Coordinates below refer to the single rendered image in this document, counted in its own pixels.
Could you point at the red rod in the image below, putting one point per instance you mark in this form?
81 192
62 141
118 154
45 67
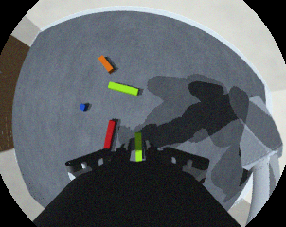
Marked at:
109 134

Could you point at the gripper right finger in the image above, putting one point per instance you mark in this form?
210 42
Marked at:
197 166

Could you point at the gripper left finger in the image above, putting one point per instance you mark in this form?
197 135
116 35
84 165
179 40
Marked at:
89 162

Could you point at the lime green rod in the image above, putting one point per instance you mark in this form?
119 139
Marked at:
123 88
138 146

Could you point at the orange rod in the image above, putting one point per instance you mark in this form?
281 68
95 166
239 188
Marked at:
106 64

